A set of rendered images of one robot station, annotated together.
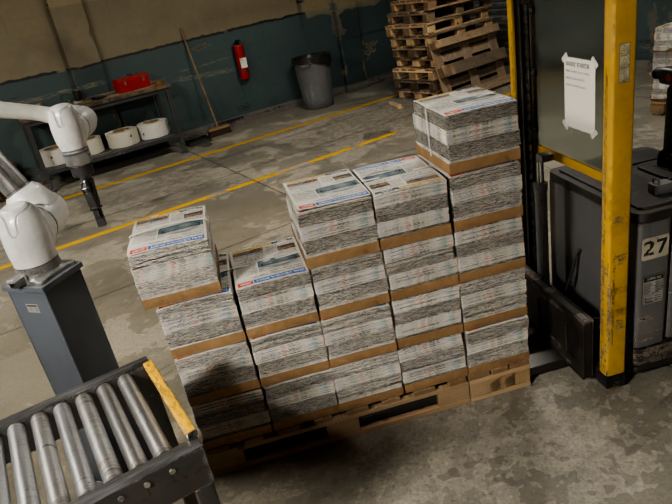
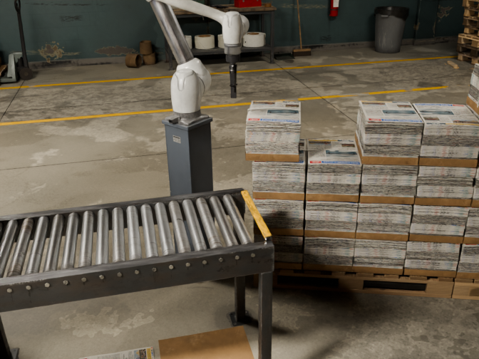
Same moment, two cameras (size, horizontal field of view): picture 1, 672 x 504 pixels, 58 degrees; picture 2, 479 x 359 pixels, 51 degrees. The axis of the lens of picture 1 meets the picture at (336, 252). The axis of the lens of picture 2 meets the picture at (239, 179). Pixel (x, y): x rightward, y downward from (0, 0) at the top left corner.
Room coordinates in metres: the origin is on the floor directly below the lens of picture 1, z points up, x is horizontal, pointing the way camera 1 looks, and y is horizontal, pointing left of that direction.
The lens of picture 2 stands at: (-0.47, 0.13, 1.91)
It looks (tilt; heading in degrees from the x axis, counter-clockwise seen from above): 25 degrees down; 15
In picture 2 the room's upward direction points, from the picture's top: 1 degrees counter-clockwise
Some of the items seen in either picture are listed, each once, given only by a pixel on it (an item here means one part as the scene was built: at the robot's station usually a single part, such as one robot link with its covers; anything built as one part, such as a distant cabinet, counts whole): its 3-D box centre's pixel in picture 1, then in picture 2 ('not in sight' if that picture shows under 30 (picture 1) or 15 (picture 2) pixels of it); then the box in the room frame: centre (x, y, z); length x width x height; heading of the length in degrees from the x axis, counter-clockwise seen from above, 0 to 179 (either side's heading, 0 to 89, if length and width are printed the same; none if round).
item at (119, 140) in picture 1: (102, 126); (218, 29); (7.85, 2.61, 0.55); 1.80 x 0.70 x 1.09; 117
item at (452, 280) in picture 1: (321, 340); (353, 219); (2.22, 0.13, 0.40); 1.16 x 0.38 x 0.51; 98
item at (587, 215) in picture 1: (639, 254); not in sight; (2.43, -1.38, 0.40); 0.69 x 0.55 x 0.80; 8
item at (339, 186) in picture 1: (324, 188); (389, 111); (2.25, 0.00, 1.06); 0.37 x 0.29 x 0.01; 8
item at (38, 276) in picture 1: (35, 269); (184, 115); (2.07, 1.10, 1.03); 0.22 x 0.18 x 0.06; 155
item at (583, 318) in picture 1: (550, 316); not in sight; (2.36, -0.93, 0.20); 0.62 x 0.05 x 0.30; 8
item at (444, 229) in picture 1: (402, 219); (440, 149); (2.28, -0.29, 0.86); 0.38 x 0.29 x 0.04; 6
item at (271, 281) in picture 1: (320, 336); (353, 216); (2.22, 0.14, 0.42); 1.17 x 0.39 x 0.83; 98
